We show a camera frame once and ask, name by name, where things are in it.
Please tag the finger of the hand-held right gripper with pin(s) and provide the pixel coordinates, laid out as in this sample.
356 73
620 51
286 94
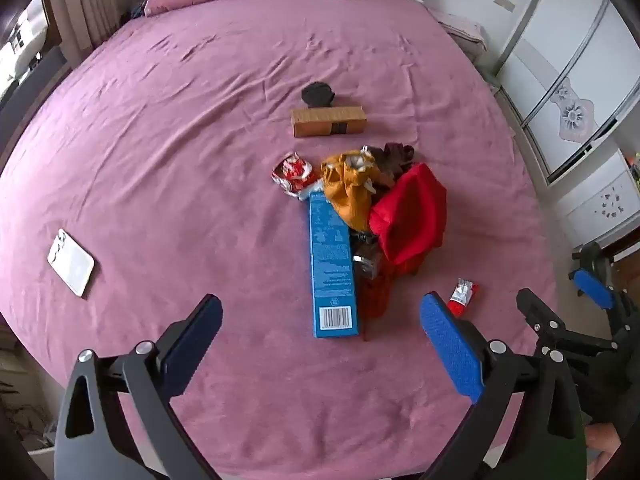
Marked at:
542 317
594 287

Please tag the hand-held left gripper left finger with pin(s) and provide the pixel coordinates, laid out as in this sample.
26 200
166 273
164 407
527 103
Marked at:
192 345

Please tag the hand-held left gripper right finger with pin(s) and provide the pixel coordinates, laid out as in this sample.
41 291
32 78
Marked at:
450 350

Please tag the red cloth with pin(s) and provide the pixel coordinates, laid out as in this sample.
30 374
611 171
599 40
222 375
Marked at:
410 215

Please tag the blue cardboard box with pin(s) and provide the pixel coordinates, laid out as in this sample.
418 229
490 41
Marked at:
330 260

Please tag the orange-brown knit sock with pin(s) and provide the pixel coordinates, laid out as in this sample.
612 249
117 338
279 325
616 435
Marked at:
347 195

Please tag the red and white snack wrapper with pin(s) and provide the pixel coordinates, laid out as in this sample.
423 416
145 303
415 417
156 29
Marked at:
292 175

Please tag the dark brown patterned cloth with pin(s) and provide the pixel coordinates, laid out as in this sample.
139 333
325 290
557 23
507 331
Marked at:
395 160

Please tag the person's right hand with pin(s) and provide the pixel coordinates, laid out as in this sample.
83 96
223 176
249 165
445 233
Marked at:
604 442

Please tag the small red and white wrapper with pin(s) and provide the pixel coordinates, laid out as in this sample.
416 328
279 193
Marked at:
462 297

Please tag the white bedside cabinet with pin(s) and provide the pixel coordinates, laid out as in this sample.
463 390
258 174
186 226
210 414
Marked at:
600 200

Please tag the red net bag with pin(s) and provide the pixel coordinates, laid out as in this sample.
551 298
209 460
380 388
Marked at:
375 292

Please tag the white smartphone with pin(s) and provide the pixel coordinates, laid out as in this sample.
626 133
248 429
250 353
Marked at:
71 262

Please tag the pink bed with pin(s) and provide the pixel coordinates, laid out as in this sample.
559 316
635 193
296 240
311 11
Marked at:
175 135

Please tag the white wardrobe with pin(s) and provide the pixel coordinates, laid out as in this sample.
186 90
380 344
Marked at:
565 50

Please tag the small brown toy object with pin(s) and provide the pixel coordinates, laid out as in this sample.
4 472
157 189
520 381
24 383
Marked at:
340 128

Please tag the brown cardboard box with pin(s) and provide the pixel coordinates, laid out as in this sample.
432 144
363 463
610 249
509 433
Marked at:
320 121

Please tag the black cloth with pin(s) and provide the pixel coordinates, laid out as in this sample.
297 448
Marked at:
317 94

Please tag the folded beige cloth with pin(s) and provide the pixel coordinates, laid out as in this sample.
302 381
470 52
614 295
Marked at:
462 30

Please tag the window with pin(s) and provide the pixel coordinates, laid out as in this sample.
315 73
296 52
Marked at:
22 40

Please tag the beige curtain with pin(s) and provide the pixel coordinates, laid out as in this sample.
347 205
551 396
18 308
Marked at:
95 5

